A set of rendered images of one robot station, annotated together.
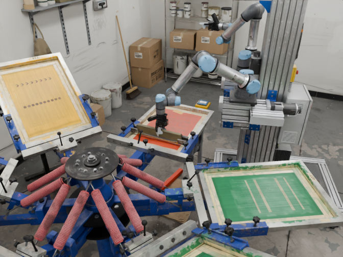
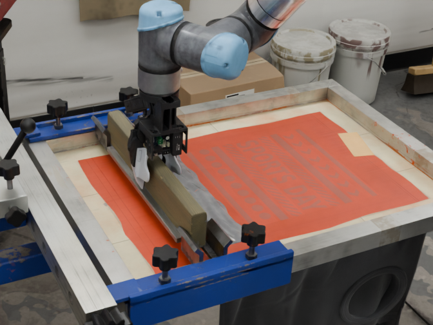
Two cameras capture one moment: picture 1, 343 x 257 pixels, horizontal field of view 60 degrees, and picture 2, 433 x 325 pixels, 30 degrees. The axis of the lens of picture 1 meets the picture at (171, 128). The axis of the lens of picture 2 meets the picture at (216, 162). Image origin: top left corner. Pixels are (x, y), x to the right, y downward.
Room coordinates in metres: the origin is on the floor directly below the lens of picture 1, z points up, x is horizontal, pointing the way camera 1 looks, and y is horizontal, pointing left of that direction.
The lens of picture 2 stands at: (1.12, -0.78, 1.84)
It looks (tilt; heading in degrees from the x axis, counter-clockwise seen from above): 31 degrees down; 37
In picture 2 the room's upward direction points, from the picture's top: 3 degrees clockwise
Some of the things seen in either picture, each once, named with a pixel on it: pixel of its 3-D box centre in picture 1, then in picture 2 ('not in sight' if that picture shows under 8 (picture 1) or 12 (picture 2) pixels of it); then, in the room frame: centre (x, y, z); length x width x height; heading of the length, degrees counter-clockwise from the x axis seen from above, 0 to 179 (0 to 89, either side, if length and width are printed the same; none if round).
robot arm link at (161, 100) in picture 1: (161, 101); (162, 36); (2.09, 0.08, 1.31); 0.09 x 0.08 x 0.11; 97
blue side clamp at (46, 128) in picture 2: (129, 131); (94, 131); (2.19, 0.37, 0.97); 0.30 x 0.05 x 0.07; 156
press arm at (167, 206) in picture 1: (197, 205); not in sight; (1.40, -0.17, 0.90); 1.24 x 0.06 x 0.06; 96
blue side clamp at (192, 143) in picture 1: (189, 146); (208, 281); (1.96, -0.14, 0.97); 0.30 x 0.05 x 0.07; 156
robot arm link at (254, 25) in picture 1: (253, 33); not in sight; (2.90, -0.78, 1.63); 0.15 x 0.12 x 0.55; 144
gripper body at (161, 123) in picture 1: (161, 119); (160, 120); (2.08, 0.08, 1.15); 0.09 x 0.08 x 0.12; 66
